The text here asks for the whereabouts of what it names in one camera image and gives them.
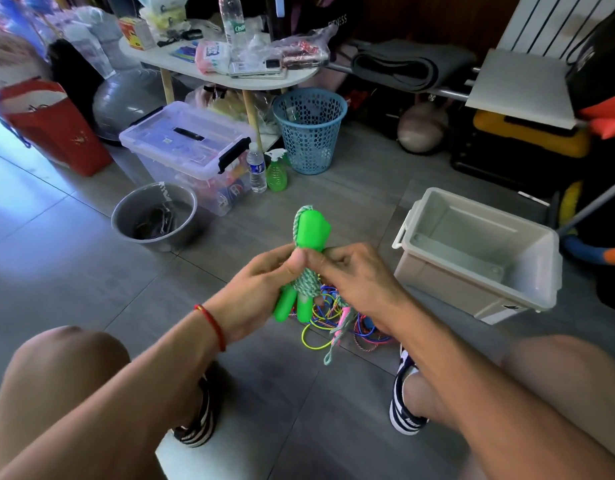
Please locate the grey flat board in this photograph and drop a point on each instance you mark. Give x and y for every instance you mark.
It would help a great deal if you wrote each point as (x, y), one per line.
(522, 90)

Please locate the black red inflatable toy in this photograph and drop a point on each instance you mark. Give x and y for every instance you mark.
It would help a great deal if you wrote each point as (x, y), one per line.
(602, 85)

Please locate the white plastic bin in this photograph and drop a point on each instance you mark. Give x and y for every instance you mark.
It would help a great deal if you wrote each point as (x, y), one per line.
(477, 250)

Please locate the person's left leg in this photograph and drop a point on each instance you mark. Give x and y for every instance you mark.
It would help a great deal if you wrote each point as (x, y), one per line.
(47, 385)

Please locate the black white left shoe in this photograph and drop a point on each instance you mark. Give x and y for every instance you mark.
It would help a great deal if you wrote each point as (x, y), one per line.
(197, 425)

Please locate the person's leg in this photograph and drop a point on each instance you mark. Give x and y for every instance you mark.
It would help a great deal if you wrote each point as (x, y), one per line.
(567, 385)
(47, 385)

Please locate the grey exercise ball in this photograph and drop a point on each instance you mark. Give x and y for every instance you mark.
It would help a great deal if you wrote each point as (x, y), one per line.
(127, 103)

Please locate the brown ball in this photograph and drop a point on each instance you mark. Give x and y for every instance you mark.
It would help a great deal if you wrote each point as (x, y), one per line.
(422, 128)

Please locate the green spray bottle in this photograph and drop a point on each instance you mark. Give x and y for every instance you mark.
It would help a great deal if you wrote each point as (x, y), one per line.
(277, 177)

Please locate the person's right hand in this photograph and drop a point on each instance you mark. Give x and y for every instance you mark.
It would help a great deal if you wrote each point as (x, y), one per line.
(367, 280)

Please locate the white green pack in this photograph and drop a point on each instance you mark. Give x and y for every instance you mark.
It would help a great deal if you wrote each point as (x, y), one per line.
(162, 13)

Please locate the large plastic water bottle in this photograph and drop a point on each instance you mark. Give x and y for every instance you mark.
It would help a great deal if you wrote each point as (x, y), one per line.
(231, 15)

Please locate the yellow black case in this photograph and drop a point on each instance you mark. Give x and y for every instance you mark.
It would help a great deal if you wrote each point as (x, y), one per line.
(532, 135)

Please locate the grey folded mat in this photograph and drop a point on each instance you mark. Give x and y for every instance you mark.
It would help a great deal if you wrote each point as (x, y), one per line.
(412, 65)

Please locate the black white right shoe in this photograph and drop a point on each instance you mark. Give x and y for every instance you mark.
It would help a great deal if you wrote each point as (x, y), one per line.
(402, 415)

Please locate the white plastic bag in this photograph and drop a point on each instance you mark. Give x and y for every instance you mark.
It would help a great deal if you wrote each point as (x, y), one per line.
(92, 40)

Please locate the blue mesh plastic basket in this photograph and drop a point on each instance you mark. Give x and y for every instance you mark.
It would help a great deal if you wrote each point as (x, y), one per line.
(309, 135)

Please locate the grey metal basin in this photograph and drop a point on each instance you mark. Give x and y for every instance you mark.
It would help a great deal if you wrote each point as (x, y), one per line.
(127, 210)

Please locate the small plastic water bottle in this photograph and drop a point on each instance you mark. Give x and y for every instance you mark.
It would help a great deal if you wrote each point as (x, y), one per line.
(257, 173)

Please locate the red bag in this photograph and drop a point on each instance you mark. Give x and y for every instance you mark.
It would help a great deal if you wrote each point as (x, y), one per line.
(52, 135)

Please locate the white round table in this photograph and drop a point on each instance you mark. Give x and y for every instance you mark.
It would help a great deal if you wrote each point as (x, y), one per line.
(177, 60)

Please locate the person's right leg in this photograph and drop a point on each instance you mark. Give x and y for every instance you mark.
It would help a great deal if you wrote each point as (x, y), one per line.
(567, 385)

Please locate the multicoloured hula hoop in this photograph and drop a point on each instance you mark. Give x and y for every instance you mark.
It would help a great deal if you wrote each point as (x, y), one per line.
(595, 253)

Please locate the person's right forearm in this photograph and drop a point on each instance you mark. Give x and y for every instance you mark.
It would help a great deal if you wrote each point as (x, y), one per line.
(497, 405)

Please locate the clear bin with black latches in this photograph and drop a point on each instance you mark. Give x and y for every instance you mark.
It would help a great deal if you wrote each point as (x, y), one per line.
(177, 140)

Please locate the white radiator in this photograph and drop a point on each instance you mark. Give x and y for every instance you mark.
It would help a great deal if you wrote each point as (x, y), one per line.
(547, 20)

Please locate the person's left forearm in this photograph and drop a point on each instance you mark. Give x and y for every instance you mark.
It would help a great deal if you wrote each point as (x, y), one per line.
(107, 415)

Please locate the clear plastic bag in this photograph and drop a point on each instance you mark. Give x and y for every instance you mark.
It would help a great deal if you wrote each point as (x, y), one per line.
(307, 45)

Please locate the pink white packet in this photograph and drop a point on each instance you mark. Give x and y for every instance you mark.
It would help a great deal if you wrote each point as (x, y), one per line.
(212, 55)

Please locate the black white shoe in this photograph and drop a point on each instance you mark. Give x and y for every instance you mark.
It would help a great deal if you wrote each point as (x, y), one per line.
(197, 425)
(402, 415)

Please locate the person's left hand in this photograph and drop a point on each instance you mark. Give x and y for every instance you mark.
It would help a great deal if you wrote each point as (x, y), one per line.
(249, 295)

